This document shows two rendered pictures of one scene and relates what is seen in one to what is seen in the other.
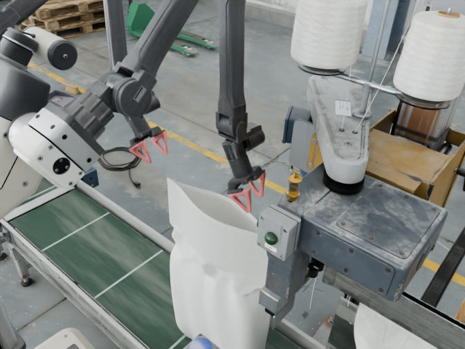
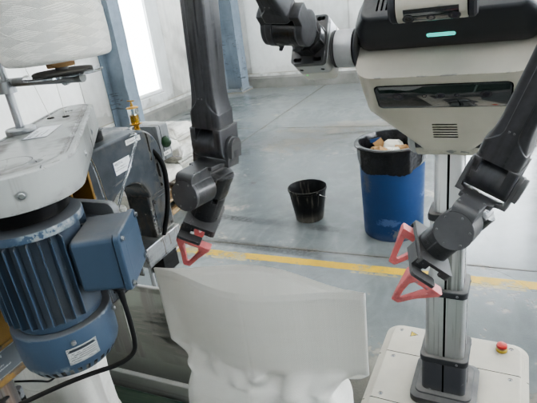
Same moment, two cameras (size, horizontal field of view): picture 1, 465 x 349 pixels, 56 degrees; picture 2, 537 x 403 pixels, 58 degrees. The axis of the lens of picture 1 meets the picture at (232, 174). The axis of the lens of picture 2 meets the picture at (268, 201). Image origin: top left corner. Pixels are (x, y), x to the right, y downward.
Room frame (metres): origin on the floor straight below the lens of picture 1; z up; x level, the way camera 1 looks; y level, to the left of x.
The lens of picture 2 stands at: (1.91, -0.10, 1.58)
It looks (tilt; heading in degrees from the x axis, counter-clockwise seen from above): 23 degrees down; 167
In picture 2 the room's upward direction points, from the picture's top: 8 degrees counter-clockwise
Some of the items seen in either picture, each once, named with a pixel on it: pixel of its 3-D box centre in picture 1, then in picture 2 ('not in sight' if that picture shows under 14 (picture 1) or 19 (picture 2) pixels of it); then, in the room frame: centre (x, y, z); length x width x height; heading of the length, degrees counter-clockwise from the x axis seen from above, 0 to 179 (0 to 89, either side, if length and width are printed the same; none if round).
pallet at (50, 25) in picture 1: (70, 11); not in sight; (6.26, 2.38, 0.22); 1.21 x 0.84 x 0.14; 141
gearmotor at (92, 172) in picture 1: (74, 170); not in sight; (2.20, 0.98, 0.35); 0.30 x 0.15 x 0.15; 51
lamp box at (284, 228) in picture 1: (278, 232); (153, 141); (0.69, -0.10, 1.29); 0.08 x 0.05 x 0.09; 51
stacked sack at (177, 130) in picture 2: not in sight; (158, 131); (-2.70, -0.04, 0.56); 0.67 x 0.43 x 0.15; 51
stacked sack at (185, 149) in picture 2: not in sight; (178, 145); (-2.55, 0.11, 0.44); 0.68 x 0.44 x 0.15; 141
